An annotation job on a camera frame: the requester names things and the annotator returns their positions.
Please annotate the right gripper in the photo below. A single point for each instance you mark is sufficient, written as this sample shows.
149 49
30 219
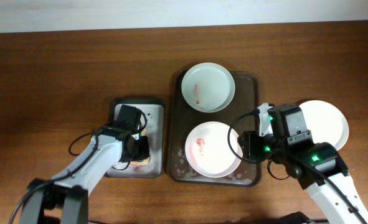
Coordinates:
250 147

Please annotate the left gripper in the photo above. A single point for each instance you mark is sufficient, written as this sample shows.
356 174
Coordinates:
144 150

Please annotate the green and yellow sponge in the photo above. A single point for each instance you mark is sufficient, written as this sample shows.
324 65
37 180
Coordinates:
140 161

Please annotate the pinkish white plate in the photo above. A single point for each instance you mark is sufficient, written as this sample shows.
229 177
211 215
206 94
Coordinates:
212 150

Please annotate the white plate with green tint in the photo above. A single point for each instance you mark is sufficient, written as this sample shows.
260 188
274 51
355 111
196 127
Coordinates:
326 123

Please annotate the pale green plate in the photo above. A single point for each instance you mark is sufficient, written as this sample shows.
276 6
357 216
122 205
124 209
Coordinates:
208 87

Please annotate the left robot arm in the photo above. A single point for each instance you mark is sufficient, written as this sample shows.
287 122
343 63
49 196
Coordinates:
116 141

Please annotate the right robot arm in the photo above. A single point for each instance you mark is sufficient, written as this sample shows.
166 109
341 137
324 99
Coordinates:
284 138

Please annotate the small grey metal tray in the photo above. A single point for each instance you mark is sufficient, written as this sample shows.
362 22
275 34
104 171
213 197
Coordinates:
154 110

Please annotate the large brown serving tray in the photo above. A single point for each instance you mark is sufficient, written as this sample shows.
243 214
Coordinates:
184 119

